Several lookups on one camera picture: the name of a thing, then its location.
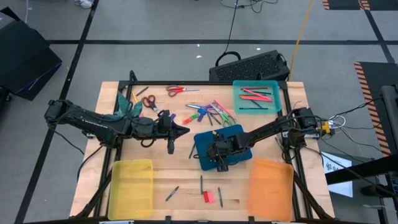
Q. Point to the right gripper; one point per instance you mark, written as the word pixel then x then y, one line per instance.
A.
pixel 227 151

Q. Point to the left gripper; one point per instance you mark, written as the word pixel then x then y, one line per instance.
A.
pixel 164 129

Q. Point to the orange eraser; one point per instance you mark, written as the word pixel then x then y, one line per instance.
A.
pixel 186 120

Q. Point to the blue plastic bin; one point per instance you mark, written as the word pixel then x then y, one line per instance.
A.
pixel 200 146

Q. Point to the green eraser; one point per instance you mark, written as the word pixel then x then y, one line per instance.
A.
pixel 194 116

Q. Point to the red scissors with black grips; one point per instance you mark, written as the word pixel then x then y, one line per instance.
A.
pixel 154 106

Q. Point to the yellow plastic bin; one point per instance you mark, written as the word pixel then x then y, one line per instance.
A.
pixel 130 189

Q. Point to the green plant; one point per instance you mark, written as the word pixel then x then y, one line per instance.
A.
pixel 124 102

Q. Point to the orange pen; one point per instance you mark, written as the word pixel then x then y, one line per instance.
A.
pixel 248 97

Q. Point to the pink pen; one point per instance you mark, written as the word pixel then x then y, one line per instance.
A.
pixel 256 94
pixel 222 108
pixel 258 100

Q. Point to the brown pencil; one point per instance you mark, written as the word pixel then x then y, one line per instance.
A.
pixel 255 88

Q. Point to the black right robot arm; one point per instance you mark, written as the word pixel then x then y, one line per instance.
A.
pixel 273 127

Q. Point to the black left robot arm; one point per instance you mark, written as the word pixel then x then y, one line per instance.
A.
pixel 93 119

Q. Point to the dark violet eraser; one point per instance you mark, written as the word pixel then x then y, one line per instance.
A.
pixel 173 117

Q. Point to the pink eraser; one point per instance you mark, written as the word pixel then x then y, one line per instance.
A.
pixel 211 197

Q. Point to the red eraser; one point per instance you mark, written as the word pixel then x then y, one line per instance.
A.
pixel 206 197

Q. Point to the dark blue eraser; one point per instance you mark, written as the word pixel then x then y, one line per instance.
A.
pixel 200 118

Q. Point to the purple scissors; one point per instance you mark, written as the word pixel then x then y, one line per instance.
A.
pixel 194 106

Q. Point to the bright blue eraser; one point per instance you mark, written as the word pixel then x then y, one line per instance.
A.
pixel 202 111

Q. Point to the orange plastic bin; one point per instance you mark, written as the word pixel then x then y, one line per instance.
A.
pixel 270 189

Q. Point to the green scissors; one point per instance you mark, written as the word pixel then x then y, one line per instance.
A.
pixel 217 110

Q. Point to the yellow pencil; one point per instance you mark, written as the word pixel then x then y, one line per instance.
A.
pixel 134 97

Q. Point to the teal plastic bin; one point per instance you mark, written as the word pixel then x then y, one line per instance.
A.
pixel 275 87

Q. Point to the black computer case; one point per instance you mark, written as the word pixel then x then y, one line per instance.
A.
pixel 248 67

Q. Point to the white printed sign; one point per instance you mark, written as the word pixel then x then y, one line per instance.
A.
pixel 334 161

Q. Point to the black stand beam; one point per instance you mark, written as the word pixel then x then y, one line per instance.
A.
pixel 367 169

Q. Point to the person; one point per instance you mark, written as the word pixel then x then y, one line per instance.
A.
pixel 84 3

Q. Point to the black folded floor case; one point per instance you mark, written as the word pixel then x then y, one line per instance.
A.
pixel 25 62

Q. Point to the grey pole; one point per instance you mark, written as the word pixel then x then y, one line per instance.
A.
pixel 391 105

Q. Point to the large black striped floor mat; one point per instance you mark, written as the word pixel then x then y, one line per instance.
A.
pixel 382 74

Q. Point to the small black striped floor mat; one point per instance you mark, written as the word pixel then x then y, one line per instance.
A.
pixel 342 3

